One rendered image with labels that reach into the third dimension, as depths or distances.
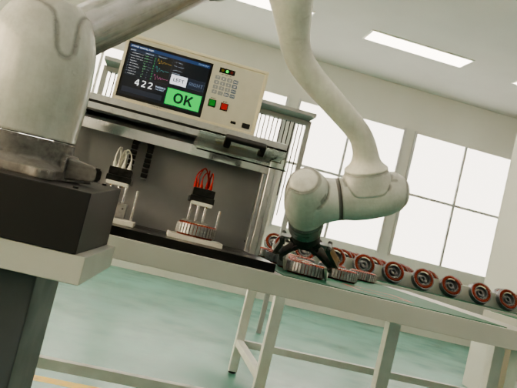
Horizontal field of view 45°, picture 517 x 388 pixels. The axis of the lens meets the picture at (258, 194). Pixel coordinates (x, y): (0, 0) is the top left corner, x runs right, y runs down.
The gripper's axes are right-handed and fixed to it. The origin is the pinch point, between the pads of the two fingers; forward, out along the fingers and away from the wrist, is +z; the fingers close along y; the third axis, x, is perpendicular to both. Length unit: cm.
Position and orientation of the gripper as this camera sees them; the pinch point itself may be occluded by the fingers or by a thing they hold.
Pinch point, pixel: (305, 267)
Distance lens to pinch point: 175.4
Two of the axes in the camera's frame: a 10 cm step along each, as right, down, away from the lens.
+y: 9.5, 2.2, -2.3
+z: 0.6, 5.8, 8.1
